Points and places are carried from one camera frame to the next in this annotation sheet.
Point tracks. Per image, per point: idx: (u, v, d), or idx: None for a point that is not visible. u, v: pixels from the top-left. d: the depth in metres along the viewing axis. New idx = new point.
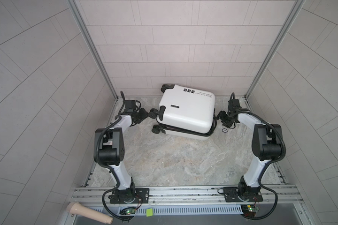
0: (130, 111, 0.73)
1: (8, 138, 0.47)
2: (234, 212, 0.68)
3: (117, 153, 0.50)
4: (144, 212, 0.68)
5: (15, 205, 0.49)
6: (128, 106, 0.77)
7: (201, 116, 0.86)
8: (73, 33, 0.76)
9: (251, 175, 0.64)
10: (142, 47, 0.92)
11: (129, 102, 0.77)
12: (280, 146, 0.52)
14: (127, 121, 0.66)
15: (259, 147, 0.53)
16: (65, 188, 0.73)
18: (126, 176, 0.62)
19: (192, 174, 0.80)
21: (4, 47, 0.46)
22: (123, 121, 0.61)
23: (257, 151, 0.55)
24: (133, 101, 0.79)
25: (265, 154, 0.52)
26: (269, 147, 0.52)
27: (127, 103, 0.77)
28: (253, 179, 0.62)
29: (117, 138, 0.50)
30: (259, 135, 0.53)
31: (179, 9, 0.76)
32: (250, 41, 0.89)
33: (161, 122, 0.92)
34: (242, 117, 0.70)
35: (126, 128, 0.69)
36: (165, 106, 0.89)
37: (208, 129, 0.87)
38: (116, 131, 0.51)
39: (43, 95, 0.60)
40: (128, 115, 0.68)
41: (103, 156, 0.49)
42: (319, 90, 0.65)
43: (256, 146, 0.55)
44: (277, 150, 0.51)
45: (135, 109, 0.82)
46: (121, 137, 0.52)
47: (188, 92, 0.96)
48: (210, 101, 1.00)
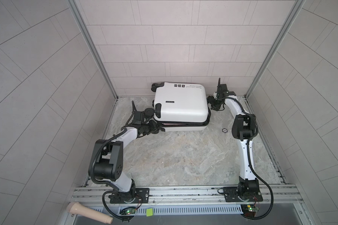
0: (137, 123, 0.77)
1: (8, 138, 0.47)
2: (233, 212, 0.68)
3: (112, 170, 0.45)
4: (144, 212, 0.68)
5: (15, 205, 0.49)
6: (137, 118, 0.74)
7: (196, 106, 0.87)
8: (73, 33, 0.76)
9: (242, 165, 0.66)
10: (142, 47, 0.92)
11: (138, 113, 0.74)
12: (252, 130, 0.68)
14: (132, 133, 0.62)
15: (237, 131, 0.70)
16: (65, 188, 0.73)
18: (126, 183, 0.62)
19: (192, 174, 0.80)
21: (4, 47, 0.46)
22: (127, 134, 0.58)
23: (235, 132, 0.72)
24: (142, 112, 0.76)
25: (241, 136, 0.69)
26: (244, 131, 0.68)
27: (136, 115, 0.74)
28: (245, 168, 0.68)
29: (116, 154, 0.46)
30: (239, 123, 0.67)
31: (178, 9, 0.76)
32: (250, 42, 0.89)
33: (158, 119, 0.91)
34: (229, 103, 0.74)
35: (130, 140, 0.61)
36: (161, 103, 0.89)
37: (204, 118, 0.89)
38: (117, 145, 0.47)
39: (44, 96, 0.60)
40: (134, 128, 0.65)
41: (97, 170, 0.45)
42: (319, 90, 0.65)
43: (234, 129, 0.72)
44: (250, 133, 0.69)
45: (143, 121, 0.79)
46: (121, 153, 0.48)
47: (180, 87, 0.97)
48: (200, 92, 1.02)
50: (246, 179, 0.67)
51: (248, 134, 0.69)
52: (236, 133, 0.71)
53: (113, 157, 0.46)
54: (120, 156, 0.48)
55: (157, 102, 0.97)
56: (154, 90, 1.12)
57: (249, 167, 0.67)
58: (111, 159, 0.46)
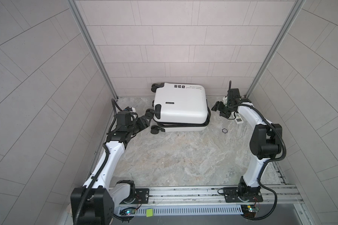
0: (123, 129, 0.61)
1: (9, 138, 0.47)
2: (234, 212, 0.68)
3: (103, 219, 0.39)
4: (144, 212, 0.68)
5: (15, 205, 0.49)
6: (121, 122, 0.60)
7: (196, 107, 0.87)
8: (73, 33, 0.76)
9: (250, 175, 0.64)
10: (142, 47, 0.92)
11: (122, 117, 0.59)
12: (278, 146, 0.52)
14: (118, 153, 0.52)
15: (258, 146, 0.53)
16: (65, 188, 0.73)
18: (125, 192, 0.60)
19: (192, 174, 0.80)
21: (4, 48, 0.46)
22: (111, 160, 0.48)
23: (254, 149, 0.56)
24: (126, 114, 0.61)
25: (263, 153, 0.53)
26: (267, 146, 0.52)
27: (120, 119, 0.59)
28: (253, 179, 0.62)
29: (101, 204, 0.38)
30: (259, 134, 0.52)
31: (179, 9, 0.76)
32: (250, 42, 0.89)
33: (158, 120, 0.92)
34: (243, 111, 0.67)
35: (117, 161, 0.52)
36: (160, 104, 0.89)
37: (204, 119, 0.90)
38: (99, 194, 0.39)
39: (44, 96, 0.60)
40: (120, 144, 0.53)
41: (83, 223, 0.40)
42: (319, 90, 0.65)
43: (254, 143, 0.56)
44: (274, 149, 0.52)
45: (130, 123, 0.66)
46: (108, 197, 0.41)
47: (180, 88, 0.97)
48: (200, 93, 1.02)
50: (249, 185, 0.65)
51: (272, 150, 0.52)
52: (257, 148, 0.54)
53: (98, 207, 0.38)
54: (107, 201, 0.41)
55: (156, 103, 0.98)
56: (154, 90, 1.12)
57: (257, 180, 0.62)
58: (96, 209, 0.39)
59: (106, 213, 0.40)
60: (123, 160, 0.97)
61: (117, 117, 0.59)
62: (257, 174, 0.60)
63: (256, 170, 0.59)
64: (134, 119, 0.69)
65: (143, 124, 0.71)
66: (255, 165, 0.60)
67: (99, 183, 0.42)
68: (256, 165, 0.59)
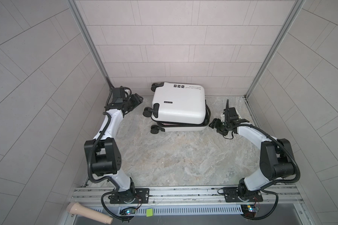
0: (119, 101, 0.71)
1: (8, 138, 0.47)
2: (234, 212, 0.68)
3: (114, 164, 0.47)
4: (144, 212, 0.68)
5: (15, 205, 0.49)
6: (117, 96, 0.67)
7: (195, 107, 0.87)
8: (73, 33, 0.76)
9: (254, 182, 0.61)
10: (142, 47, 0.92)
11: (117, 91, 0.66)
12: (292, 164, 0.46)
14: (118, 117, 0.59)
15: (271, 169, 0.47)
16: (65, 188, 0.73)
18: (125, 181, 0.61)
19: (192, 174, 0.80)
21: (4, 47, 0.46)
22: (114, 121, 0.55)
23: (267, 170, 0.49)
24: (121, 88, 0.68)
25: (279, 175, 0.45)
26: (281, 168, 0.46)
27: (115, 93, 0.66)
28: (256, 186, 0.60)
29: (111, 150, 0.46)
30: (269, 155, 0.46)
31: (178, 9, 0.76)
32: (250, 42, 0.89)
33: (156, 119, 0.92)
34: (243, 131, 0.64)
35: (119, 125, 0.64)
36: (158, 103, 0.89)
37: (203, 120, 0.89)
38: (109, 142, 0.46)
39: (44, 96, 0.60)
40: (119, 110, 0.60)
41: (97, 169, 0.47)
42: (320, 90, 0.65)
43: (267, 165, 0.48)
44: (289, 170, 0.46)
45: (124, 98, 0.72)
46: (116, 146, 0.48)
47: (178, 88, 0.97)
48: (200, 93, 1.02)
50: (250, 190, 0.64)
51: (287, 171, 0.46)
52: (271, 171, 0.47)
53: (109, 152, 0.46)
54: (116, 150, 0.48)
55: (155, 102, 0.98)
56: (154, 90, 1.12)
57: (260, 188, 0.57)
58: (108, 154, 0.46)
59: (117, 158, 0.48)
60: (123, 160, 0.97)
61: (113, 92, 0.66)
62: (261, 185, 0.57)
63: (262, 183, 0.56)
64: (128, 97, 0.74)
65: (137, 101, 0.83)
66: (261, 179, 0.56)
67: (106, 135, 0.48)
68: (262, 179, 0.55)
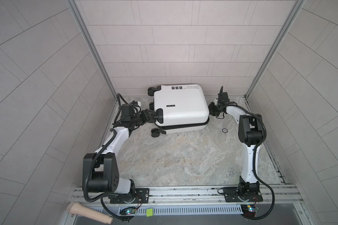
0: (127, 119, 0.68)
1: (8, 138, 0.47)
2: (234, 212, 0.68)
3: (109, 183, 0.43)
4: (144, 212, 0.68)
5: (15, 205, 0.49)
6: (125, 114, 0.67)
7: (197, 107, 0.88)
8: (73, 33, 0.76)
9: (246, 168, 0.67)
10: (142, 47, 0.92)
11: (126, 108, 0.66)
12: (261, 132, 0.61)
14: (123, 135, 0.58)
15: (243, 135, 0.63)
16: (65, 188, 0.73)
18: (126, 187, 0.61)
19: (192, 174, 0.80)
21: (4, 48, 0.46)
22: (118, 138, 0.54)
23: (242, 137, 0.64)
24: (130, 106, 0.68)
25: (249, 140, 0.61)
26: (252, 133, 0.61)
27: (124, 111, 0.67)
28: (248, 172, 0.65)
29: (109, 167, 0.43)
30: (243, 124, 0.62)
31: (178, 9, 0.76)
32: (250, 42, 0.89)
33: (161, 124, 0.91)
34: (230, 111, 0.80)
35: (123, 142, 0.57)
36: (161, 108, 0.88)
37: (206, 119, 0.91)
38: (108, 158, 0.44)
39: (44, 96, 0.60)
40: (125, 129, 0.60)
41: (92, 186, 0.43)
42: (320, 90, 0.65)
43: (241, 133, 0.65)
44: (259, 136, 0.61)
45: (133, 115, 0.72)
46: (114, 163, 0.45)
47: (175, 89, 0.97)
48: (199, 93, 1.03)
50: (248, 182, 0.65)
51: (257, 137, 0.61)
52: (243, 137, 0.63)
53: (106, 170, 0.43)
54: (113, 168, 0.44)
55: (157, 107, 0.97)
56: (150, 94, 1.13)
57: (252, 171, 0.64)
58: (105, 172, 0.43)
59: (113, 177, 0.44)
60: (123, 160, 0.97)
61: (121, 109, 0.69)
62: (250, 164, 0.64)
63: (247, 161, 0.65)
64: (137, 112, 0.75)
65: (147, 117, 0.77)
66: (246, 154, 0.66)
67: (108, 150, 0.48)
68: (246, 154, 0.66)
